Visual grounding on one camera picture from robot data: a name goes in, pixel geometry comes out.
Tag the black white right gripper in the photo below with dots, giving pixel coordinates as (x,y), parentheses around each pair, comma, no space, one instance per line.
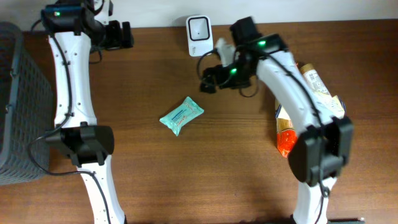
(224,70)

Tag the mint green wipes pack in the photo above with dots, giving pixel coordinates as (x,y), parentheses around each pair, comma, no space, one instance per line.
(181,115)

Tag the white tube with gold cap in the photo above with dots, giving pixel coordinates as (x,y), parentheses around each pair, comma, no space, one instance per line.
(313,79)

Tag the orange spaghetti packet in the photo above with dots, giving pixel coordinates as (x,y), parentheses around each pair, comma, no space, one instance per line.
(286,135)

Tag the beige snack bag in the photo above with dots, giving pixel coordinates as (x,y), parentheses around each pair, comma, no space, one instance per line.
(333,103)

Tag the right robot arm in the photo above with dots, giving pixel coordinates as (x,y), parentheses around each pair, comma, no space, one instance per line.
(324,140)

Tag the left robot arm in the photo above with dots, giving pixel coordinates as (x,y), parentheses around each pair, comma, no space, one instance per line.
(76,30)

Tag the grey plastic mesh basket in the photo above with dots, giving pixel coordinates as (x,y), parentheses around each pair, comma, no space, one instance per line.
(26,107)

